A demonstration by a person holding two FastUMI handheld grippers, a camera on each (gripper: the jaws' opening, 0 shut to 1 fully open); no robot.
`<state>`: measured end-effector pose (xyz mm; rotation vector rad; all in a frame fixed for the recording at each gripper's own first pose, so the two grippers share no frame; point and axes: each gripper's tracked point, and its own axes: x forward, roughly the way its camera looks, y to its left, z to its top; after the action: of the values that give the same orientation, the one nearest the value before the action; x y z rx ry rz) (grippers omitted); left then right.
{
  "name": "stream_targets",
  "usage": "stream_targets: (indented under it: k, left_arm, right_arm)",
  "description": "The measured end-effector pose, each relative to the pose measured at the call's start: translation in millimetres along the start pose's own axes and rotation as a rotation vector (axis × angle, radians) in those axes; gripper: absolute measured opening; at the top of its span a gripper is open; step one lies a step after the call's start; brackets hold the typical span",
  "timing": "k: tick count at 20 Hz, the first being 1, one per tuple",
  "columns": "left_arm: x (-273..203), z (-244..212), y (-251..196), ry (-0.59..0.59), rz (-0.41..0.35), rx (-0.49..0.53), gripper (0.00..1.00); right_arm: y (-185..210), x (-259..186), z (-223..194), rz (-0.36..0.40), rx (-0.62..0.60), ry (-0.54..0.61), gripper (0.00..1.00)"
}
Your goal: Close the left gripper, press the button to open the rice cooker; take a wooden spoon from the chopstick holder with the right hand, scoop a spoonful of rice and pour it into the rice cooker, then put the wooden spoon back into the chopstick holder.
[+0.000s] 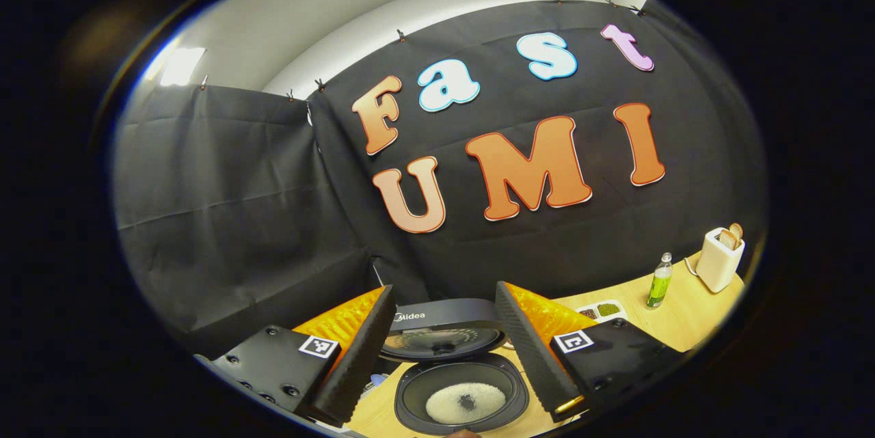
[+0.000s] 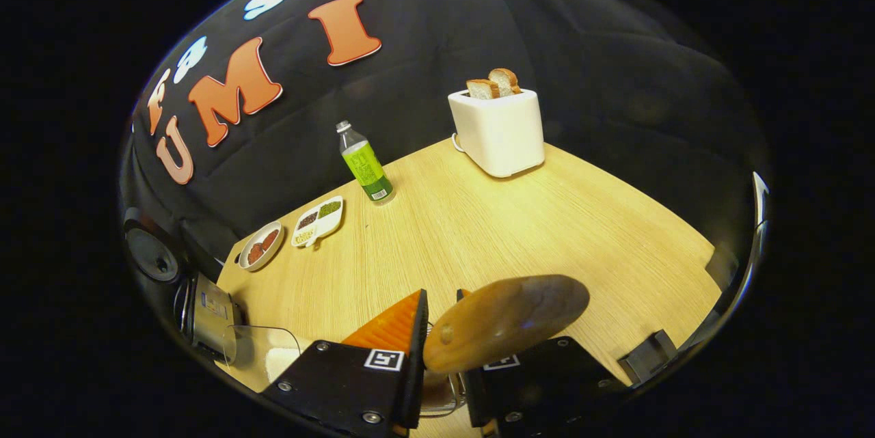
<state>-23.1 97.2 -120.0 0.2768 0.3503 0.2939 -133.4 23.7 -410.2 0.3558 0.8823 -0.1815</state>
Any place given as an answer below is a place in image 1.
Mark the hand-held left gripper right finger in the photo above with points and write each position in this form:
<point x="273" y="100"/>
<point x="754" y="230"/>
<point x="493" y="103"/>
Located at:
<point x="530" y="356"/>

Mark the white toaster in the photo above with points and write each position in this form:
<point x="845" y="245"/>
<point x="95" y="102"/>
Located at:
<point x="718" y="267"/>

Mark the green drink bottle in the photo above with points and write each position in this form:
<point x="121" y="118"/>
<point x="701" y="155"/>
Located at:
<point x="659" y="288"/>

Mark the white divided bean dish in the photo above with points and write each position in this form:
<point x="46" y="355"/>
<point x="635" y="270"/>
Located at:
<point x="601" y="310"/>

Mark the black backdrop cloth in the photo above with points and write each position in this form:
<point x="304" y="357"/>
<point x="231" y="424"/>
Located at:
<point x="239" y="219"/>

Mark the ceiling light panel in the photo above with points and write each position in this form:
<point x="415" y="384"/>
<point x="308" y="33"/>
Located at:
<point x="181" y="67"/>

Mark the white rice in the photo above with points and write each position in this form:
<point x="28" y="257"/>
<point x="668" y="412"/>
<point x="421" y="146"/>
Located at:
<point x="448" y="407"/>

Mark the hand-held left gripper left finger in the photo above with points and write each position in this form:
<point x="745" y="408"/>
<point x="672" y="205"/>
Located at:
<point x="359" y="356"/>

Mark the row of black cloth clips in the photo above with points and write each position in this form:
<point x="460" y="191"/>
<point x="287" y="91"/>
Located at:
<point x="400" y="35"/>

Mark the toast bread slice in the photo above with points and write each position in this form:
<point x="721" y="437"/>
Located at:
<point x="727" y="240"/>
<point x="736" y="230"/>

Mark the dark grey rice cooker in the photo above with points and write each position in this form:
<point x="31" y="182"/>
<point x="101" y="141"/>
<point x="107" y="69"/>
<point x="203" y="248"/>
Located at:
<point x="451" y="318"/>

